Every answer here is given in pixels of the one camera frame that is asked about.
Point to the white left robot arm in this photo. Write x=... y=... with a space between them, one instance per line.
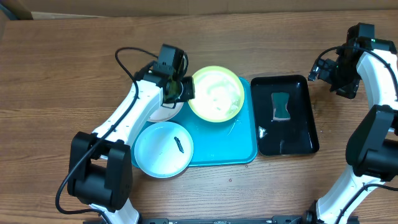
x=100 y=168

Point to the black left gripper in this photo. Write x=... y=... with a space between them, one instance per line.
x=189 y=94

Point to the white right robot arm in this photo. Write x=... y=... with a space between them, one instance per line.
x=371 y=157

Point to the black rectangular tray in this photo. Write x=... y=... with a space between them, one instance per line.
x=298 y=135

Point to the teal plastic tray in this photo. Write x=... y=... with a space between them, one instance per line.
x=227 y=143

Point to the light blue plate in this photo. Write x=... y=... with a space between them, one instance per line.
x=163 y=150

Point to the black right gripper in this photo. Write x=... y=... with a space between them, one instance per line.
x=323 y=73

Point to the white plate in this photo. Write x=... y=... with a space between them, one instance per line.
x=166 y=112

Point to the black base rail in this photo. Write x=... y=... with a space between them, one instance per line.
x=278 y=219

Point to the yellow plate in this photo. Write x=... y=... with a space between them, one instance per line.
x=219 y=94

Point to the green white sponge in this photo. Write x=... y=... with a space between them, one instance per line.
x=279 y=104

